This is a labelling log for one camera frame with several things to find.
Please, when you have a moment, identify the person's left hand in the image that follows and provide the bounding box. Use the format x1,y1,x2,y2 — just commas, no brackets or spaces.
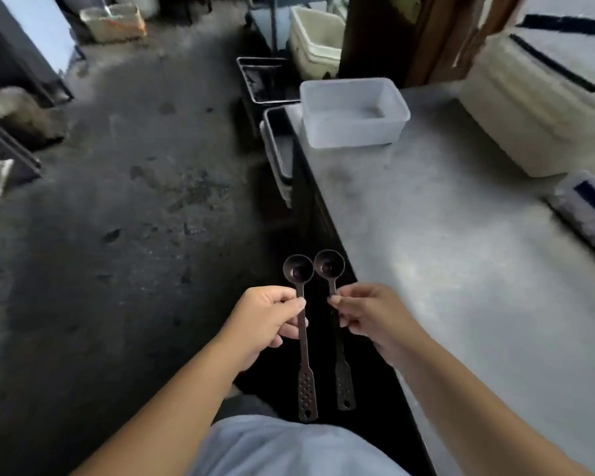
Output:
217,286,308,375

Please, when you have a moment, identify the person's right hand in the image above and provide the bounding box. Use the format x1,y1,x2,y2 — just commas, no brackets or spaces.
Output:
328,283,428,368

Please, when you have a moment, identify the dark metal long-handled spoon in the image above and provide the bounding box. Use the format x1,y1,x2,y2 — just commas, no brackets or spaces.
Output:
283,255,319,423
314,250,357,412

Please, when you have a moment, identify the person's right forearm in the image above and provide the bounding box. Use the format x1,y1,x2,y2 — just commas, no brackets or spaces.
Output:
391,336,595,476

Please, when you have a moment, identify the person's left forearm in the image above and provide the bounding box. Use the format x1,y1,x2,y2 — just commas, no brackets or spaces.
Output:
71,337,251,476

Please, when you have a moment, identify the black rectangular tray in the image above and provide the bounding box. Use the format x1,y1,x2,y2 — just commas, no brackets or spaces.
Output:
259,106,298,206
236,56,300,105

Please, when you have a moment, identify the light grey shirt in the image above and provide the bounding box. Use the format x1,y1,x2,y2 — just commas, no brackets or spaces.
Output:
187,394,413,476

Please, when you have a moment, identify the clear plastic rectangular container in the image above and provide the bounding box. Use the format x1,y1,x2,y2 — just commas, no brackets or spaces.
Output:
299,77,412,150

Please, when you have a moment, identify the cream plastic bin stack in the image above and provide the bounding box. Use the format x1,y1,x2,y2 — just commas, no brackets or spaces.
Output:
288,5,346,81

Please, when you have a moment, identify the dark metal rack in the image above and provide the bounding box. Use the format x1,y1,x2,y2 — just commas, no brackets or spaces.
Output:
0,113,44,186

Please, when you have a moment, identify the grey fluffy mop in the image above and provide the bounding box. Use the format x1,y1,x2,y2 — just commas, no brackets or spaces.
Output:
0,86,69,150

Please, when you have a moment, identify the cream and orange basket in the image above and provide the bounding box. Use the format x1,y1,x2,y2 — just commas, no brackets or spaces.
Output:
79,3,148,44

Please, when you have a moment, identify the brown wooden post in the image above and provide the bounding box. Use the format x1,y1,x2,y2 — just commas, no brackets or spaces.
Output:
338,0,524,89

